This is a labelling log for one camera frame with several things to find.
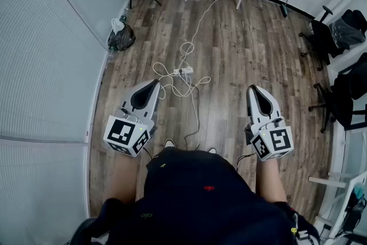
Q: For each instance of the white power strip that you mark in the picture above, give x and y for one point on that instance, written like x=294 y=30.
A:
x=183 y=69

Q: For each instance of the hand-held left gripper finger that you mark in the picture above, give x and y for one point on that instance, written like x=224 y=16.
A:
x=134 y=91
x=155 y=100

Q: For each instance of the person's left shoe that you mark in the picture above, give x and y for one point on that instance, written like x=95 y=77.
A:
x=169 y=143

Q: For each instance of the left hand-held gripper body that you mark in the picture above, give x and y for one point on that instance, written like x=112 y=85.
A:
x=123 y=132

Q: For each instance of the person's right forearm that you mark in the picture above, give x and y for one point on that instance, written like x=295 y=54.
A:
x=271 y=180

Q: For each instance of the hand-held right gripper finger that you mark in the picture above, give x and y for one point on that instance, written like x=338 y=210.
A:
x=251 y=103
x=276 y=107

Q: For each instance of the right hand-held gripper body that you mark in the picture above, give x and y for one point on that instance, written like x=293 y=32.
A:
x=276 y=137

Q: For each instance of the clear plastic bag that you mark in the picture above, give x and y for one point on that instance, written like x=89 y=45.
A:
x=345 y=33

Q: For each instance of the black office chair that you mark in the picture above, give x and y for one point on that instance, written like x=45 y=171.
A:
x=341 y=100
x=322 y=37

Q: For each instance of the white desk frame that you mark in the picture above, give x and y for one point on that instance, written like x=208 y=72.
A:
x=327 y=182

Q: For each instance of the person's shoe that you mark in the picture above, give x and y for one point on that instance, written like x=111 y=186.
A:
x=169 y=143
x=212 y=150

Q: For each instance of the black trash bag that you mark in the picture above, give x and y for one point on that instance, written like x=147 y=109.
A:
x=121 y=37

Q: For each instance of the person's right shoe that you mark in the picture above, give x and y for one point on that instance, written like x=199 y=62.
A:
x=212 y=150

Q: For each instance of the person's left forearm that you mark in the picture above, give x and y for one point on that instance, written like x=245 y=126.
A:
x=123 y=178

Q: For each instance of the person's dark clothing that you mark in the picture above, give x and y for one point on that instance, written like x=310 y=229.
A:
x=200 y=203

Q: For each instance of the white plastic bag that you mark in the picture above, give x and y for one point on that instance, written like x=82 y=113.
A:
x=117 y=25

